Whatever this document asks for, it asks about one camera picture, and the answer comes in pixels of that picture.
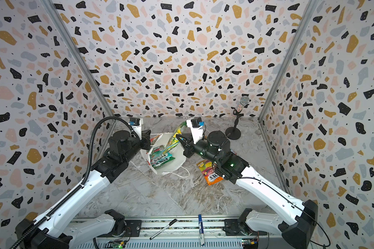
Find white paper bag red flowers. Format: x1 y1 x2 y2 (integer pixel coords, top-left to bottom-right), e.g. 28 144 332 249
140 133 190 178

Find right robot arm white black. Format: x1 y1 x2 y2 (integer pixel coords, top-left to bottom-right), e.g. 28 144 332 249
176 131 318 249

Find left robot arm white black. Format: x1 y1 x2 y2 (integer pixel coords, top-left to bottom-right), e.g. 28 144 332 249
13 128 151 249

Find microphone on black stand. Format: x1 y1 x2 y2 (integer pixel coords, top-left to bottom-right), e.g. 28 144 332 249
225 96 249 140

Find blue white marker pen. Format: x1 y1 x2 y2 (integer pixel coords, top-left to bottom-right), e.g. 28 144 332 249
198 214 205 246

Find left circuit board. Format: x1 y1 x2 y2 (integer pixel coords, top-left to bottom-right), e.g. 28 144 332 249
105 240 127 249

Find circuit board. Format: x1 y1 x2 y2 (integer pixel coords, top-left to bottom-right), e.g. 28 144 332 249
105 240 127 249
242 239 259 249

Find right circuit board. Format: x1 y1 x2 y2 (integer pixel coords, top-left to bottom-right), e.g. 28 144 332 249
242 239 259 249

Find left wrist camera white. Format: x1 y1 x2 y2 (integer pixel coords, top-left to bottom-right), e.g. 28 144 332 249
129 117 142 140

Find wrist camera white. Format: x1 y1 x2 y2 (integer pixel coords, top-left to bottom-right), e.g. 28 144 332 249
186 117 205 144
129 117 142 140

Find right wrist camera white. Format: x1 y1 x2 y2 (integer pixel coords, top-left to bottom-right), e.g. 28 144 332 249
186 117 205 144

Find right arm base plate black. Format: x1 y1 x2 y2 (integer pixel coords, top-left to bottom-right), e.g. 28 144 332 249
222 219 268 236

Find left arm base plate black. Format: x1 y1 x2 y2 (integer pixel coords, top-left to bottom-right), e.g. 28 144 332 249
99 220 142 238

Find aluminium mounting rail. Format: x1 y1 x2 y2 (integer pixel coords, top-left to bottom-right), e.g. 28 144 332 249
48 215 315 249

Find black corrugated cable conduit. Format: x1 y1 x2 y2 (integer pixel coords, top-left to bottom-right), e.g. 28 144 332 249
7 116 135 249

